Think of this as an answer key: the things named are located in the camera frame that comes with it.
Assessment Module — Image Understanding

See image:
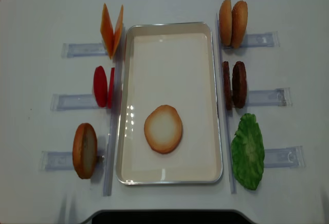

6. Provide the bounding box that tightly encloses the green lettuce leaf in holder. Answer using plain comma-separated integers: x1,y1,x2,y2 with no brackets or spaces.
231,113,265,191

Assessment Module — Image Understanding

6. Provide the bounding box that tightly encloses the orange cheese slice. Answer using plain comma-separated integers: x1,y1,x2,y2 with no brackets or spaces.
113,5,123,56
100,4,114,59

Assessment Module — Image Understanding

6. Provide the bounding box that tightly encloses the left orange cheese slice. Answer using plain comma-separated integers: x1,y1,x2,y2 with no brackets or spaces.
100,4,114,59

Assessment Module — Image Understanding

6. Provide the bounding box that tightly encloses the left red tomato slice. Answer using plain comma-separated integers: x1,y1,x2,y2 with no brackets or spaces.
93,66,107,107

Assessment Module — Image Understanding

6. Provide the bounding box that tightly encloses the left bun slice top right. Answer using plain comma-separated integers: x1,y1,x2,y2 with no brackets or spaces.
219,0,232,46

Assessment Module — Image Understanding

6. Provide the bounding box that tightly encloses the brown meat patty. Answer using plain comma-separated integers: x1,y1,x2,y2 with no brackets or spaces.
232,61,247,108
222,61,232,110

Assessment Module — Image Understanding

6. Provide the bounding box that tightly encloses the clear acrylic holder right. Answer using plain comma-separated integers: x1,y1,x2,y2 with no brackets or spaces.
215,15,305,194

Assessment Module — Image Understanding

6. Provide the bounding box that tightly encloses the white rectangular tray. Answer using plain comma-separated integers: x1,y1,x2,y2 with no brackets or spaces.
116,22,223,185

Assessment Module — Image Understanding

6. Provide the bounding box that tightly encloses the left brown meat patty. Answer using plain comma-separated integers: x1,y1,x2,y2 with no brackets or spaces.
222,61,232,110

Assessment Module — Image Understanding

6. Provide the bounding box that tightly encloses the clear acrylic holder left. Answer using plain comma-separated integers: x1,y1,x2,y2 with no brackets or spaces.
40,43,123,196

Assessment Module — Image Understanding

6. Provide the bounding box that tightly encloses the bread slice on tray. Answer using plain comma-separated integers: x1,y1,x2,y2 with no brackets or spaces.
144,105,182,154

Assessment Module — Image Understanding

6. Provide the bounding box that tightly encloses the clear acrylic holder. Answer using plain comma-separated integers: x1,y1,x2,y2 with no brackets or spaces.
215,15,305,194
40,43,123,196

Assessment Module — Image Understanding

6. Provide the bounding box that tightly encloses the right red tomato slice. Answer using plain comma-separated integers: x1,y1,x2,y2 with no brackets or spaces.
107,67,115,109

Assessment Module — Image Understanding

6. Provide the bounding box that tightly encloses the right orange cheese slice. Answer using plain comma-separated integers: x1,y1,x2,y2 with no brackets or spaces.
113,5,123,56

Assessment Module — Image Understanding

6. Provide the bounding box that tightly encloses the red tomato slice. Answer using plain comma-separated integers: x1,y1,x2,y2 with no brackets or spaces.
107,67,115,109
93,66,107,107

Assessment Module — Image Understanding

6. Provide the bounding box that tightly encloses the standing bread slice left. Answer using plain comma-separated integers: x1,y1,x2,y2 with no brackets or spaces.
72,123,97,179

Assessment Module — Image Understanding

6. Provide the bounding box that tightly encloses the right brown meat patty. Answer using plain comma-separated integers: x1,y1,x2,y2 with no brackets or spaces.
232,61,247,108

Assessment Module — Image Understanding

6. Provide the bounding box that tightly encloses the bun slice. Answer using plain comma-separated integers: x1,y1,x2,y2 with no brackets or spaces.
219,0,232,46
231,1,248,48

